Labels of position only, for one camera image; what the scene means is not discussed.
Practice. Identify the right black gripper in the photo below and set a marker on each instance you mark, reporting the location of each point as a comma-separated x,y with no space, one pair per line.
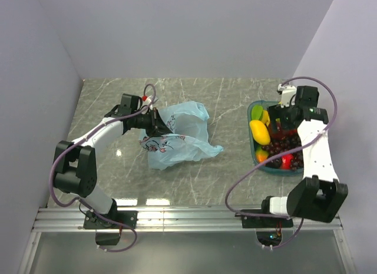
276,112

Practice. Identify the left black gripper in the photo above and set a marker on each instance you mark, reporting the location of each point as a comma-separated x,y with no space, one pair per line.
157,128

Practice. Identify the light blue plastic bag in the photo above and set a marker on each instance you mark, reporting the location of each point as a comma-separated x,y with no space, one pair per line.
188,140

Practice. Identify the red fake apple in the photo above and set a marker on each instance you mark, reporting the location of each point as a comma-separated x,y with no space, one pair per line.
286,161

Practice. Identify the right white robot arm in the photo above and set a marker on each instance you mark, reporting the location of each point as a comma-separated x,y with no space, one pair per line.
320,194

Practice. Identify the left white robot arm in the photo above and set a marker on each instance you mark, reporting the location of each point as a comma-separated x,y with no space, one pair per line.
74,170

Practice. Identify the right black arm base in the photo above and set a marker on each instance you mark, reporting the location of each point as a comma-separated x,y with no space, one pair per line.
268,229

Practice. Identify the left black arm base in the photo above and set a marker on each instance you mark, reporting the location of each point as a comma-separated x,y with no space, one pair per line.
108,231

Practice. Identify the yellow fake bananas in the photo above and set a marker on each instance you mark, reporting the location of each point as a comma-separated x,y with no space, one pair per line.
265,119

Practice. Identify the green fake leaf fruit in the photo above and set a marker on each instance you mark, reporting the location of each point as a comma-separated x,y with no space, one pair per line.
256,112

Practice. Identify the yellow fake mango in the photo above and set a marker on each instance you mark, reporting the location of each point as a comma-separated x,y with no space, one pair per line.
259,132

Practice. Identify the dark fake plum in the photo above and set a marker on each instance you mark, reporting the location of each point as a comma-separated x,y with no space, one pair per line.
275,164

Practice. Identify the small orange fake fruit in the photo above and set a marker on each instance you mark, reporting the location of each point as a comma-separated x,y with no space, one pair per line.
261,155

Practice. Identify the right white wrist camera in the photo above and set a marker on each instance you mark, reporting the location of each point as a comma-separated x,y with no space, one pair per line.
288,94

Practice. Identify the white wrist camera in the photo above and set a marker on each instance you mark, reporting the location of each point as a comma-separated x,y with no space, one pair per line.
149,101
288,94

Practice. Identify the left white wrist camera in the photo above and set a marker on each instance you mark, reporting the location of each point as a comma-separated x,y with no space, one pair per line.
149,101

